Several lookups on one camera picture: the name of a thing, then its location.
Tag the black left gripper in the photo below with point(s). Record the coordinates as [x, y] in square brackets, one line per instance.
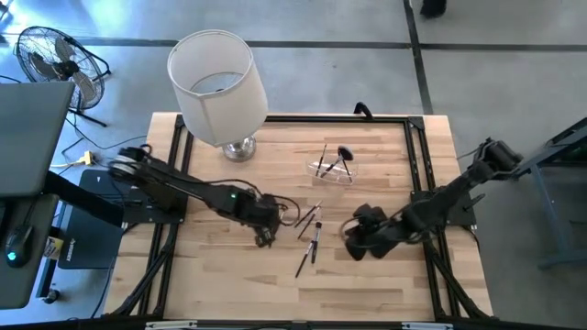
[266, 220]

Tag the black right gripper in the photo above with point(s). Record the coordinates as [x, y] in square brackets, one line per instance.
[371, 234]

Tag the thin black makeup brush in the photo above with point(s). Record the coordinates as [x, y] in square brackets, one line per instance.
[347, 172]
[306, 216]
[322, 158]
[308, 224]

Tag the thick black makeup brush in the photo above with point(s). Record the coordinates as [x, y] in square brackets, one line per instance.
[315, 243]

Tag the large black powder brush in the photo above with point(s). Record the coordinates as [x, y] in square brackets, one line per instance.
[345, 152]

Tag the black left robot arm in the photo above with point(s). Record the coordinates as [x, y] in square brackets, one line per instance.
[183, 185]

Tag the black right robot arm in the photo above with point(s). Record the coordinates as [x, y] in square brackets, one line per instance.
[458, 192]

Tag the black printed makeup brush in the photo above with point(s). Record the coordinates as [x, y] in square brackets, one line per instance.
[302, 261]

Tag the clear plastic organizer container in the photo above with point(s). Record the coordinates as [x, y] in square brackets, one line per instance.
[335, 178]

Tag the white strip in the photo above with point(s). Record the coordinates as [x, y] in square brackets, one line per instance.
[172, 324]
[426, 326]

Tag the black hook clamp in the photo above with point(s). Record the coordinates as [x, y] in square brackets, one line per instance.
[364, 110]

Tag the white shade silver table lamp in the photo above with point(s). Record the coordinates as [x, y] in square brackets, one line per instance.
[215, 91]

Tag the blue grey metal cart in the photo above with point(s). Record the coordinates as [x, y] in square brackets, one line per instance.
[546, 215]

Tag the black Husky case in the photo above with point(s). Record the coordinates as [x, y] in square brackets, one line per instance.
[91, 243]

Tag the black diagonal desk bar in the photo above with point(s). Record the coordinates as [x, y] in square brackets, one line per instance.
[82, 199]

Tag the yellow power plug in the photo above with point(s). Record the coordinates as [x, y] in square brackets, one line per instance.
[87, 158]

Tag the yellow tag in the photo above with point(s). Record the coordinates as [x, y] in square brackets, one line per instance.
[54, 247]

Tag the black caster wheel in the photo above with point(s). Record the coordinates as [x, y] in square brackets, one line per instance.
[51, 296]

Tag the person's foot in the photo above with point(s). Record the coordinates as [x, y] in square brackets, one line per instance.
[433, 7]

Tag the dark grey desk surface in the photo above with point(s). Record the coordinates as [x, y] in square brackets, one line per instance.
[27, 284]

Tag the black floor fan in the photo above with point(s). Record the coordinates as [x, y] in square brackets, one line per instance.
[59, 69]

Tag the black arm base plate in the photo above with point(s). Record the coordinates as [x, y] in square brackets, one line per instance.
[463, 215]
[137, 213]

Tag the black aluminium table frame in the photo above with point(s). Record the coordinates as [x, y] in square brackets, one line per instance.
[321, 119]

